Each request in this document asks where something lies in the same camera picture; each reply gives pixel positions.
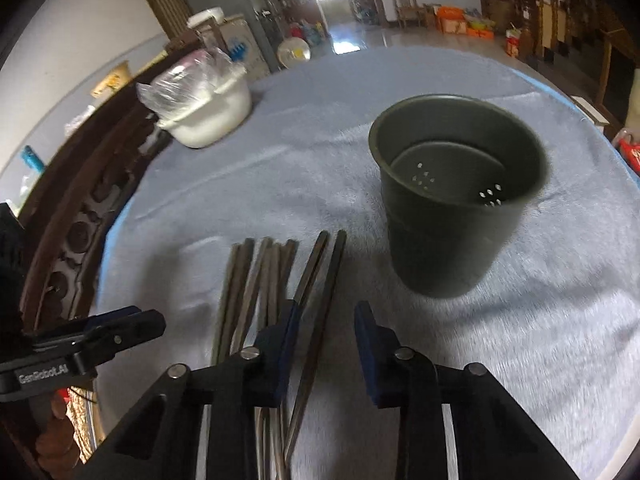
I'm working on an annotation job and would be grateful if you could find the grey towel table mat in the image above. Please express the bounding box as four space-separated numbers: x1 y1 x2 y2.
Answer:
96 47 639 479

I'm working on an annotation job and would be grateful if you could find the dark carved wooden sideboard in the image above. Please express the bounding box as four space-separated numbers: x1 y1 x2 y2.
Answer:
0 34 212 480

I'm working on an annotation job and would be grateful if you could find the dark grey utensil holder cup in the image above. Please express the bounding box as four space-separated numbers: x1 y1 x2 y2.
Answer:
368 94 548 298

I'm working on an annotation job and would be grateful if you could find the white plastic basin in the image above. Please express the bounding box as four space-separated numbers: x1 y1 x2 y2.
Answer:
157 67 252 148

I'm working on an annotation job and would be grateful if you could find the clear plastic bag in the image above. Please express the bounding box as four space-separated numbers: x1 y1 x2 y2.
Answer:
137 49 243 122

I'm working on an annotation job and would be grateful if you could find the small white cabinet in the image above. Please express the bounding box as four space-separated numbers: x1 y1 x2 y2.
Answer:
186 6 271 81

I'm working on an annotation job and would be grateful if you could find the white floor fan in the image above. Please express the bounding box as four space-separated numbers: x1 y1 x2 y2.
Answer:
277 37 311 70

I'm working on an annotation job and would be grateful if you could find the orange box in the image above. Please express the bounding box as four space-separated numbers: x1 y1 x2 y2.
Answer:
436 6 468 35

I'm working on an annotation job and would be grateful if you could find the wooden chair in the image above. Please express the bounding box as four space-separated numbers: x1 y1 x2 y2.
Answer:
392 0 426 28

